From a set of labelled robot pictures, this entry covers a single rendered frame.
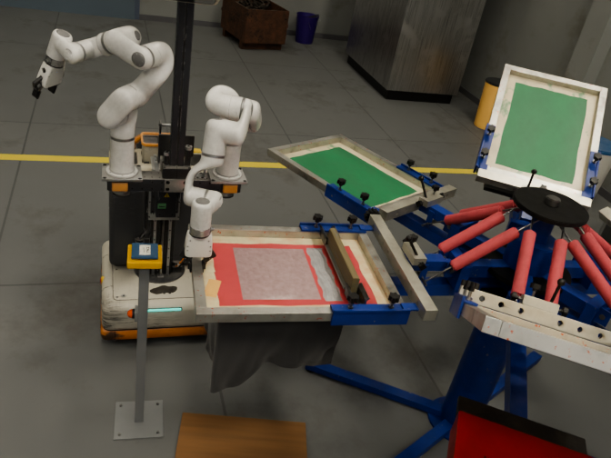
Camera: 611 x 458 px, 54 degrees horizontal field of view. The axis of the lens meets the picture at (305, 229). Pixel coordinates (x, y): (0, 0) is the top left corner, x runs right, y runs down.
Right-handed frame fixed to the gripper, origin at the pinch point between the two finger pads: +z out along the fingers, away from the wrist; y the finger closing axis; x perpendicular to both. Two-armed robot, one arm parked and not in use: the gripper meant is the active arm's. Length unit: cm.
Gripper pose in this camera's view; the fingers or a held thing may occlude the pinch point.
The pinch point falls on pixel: (196, 265)
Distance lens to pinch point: 230.7
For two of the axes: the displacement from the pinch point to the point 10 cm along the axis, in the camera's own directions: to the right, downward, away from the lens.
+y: -9.6, -0.3, -2.7
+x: 2.1, 5.4, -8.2
